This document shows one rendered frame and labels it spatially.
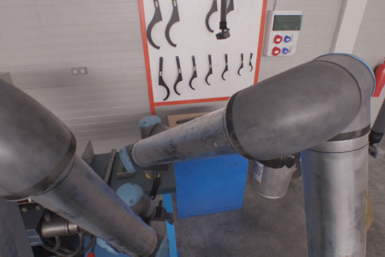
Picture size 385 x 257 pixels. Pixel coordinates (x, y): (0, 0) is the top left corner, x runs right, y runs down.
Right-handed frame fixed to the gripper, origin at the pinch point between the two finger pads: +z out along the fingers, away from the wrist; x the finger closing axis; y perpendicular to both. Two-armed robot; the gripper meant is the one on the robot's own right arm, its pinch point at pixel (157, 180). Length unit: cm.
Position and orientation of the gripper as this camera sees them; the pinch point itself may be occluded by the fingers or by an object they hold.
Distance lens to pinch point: 107.1
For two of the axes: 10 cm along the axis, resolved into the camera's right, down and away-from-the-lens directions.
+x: 10.0, 0.2, -0.8
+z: 0.2, 8.8, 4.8
